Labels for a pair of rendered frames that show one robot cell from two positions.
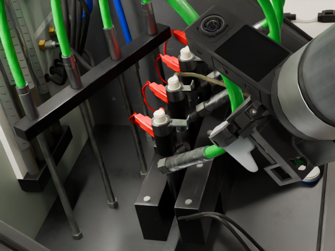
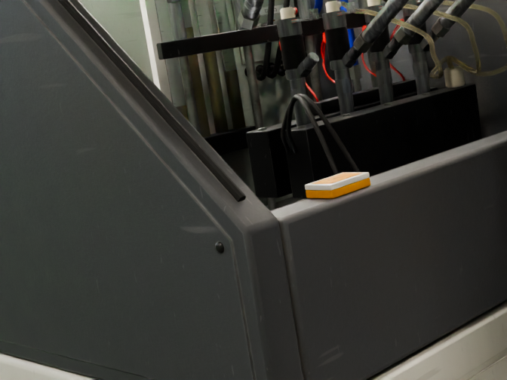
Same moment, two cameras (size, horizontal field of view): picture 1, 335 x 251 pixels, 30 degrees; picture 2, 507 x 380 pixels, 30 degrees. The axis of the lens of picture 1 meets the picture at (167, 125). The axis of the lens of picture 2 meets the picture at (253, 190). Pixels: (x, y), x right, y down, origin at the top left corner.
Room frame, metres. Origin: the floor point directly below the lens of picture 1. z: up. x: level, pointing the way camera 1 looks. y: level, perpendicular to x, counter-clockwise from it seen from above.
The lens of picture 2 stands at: (-0.34, -0.41, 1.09)
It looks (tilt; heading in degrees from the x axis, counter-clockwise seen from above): 9 degrees down; 26
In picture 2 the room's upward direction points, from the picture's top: 9 degrees counter-clockwise
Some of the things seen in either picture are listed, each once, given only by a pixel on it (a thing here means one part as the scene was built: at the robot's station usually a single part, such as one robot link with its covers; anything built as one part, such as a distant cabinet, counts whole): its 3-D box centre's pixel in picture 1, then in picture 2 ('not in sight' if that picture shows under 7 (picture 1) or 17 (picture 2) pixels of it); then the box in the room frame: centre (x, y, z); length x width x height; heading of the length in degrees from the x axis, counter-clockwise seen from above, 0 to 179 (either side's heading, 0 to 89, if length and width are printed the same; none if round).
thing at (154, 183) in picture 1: (197, 164); (376, 163); (0.81, -0.04, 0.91); 0.34 x 0.10 x 0.15; 158
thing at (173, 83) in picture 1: (174, 86); (333, 13); (0.77, -0.02, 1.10); 0.02 x 0.02 x 0.03
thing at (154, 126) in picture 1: (179, 174); (308, 107); (0.69, 0.00, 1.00); 0.05 x 0.03 x 0.21; 68
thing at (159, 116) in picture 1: (160, 119); (289, 19); (0.70, 0.01, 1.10); 0.02 x 0.02 x 0.03
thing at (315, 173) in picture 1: (308, 173); not in sight; (0.80, -0.23, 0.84); 0.04 x 0.04 x 0.01
